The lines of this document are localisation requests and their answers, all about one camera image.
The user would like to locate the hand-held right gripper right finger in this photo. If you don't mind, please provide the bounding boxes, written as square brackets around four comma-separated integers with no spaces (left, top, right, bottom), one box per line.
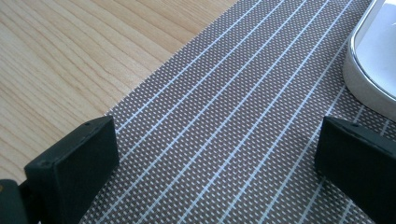
[313,115,396,224]

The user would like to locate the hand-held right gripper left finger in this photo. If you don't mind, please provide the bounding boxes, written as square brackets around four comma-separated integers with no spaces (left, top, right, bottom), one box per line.
[18,115,120,224]

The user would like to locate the white square plate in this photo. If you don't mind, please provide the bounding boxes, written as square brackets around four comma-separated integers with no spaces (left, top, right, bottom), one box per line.
[342,0,396,122]

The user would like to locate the brown striped woven placemat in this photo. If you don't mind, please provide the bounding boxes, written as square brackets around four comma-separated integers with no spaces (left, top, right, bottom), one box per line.
[78,0,396,224]

